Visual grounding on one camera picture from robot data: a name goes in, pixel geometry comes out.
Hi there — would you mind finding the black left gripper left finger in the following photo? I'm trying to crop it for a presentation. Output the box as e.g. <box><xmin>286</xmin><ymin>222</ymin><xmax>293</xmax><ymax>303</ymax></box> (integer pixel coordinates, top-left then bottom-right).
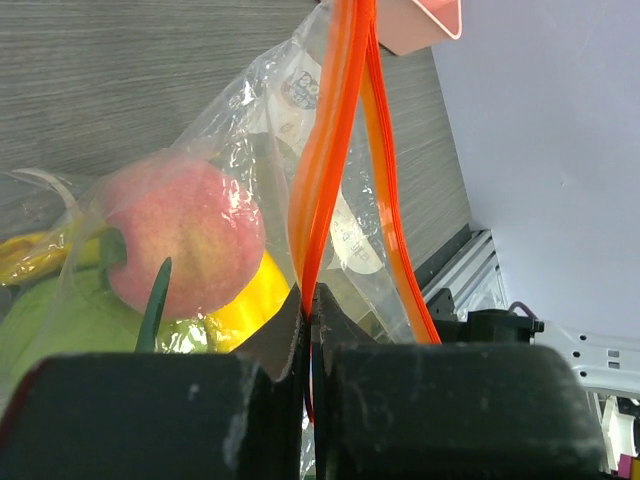
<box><xmin>1</xmin><ymin>289</ymin><xmax>305</xmax><ymax>479</ymax></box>

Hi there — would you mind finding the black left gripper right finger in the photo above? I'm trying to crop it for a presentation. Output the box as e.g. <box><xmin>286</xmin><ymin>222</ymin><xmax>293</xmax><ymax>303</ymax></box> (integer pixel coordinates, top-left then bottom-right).
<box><xmin>311</xmin><ymin>285</ymin><xmax>605</xmax><ymax>479</ymax></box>

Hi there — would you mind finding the pink fake peach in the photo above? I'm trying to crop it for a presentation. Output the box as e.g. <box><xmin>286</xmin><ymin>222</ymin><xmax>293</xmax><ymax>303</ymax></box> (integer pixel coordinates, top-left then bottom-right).
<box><xmin>100</xmin><ymin>159</ymin><xmax>266</xmax><ymax>319</ymax></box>

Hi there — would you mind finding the clear zip top bag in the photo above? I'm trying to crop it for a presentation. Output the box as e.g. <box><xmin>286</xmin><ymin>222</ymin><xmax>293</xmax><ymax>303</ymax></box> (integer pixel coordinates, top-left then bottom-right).
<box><xmin>0</xmin><ymin>0</ymin><xmax>444</xmax><ymax>421</ymax></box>

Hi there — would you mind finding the yellow fake banana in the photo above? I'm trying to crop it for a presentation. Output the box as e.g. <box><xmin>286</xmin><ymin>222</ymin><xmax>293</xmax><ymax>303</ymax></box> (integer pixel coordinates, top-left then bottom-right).
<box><xmin>1</xmin><ymin>232</ymin><xmax>289</xmax><ymax>353</ymax></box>

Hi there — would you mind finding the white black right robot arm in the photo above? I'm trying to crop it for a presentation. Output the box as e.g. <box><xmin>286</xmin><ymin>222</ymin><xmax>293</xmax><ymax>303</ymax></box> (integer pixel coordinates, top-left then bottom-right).
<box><xmin>458</xmin><ymin>301</ymin><xmax>639</xmax><ymax>479</ymax></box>

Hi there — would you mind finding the green fake leafy vegetable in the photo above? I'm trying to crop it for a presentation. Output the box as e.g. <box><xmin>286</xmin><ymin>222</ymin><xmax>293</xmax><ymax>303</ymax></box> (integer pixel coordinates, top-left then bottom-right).
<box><xmin>0</xmin><ymin>269</ymin><xmax>211</xmax><ymax>401</ymax></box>

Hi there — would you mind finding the pink divided organizer tray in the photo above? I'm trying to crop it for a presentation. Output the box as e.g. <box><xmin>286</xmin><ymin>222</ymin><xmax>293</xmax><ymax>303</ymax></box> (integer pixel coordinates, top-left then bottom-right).
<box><xmin>377</xmin><ymin>0</ymin><xmax>462</xmax><ymax>56</ymax></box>

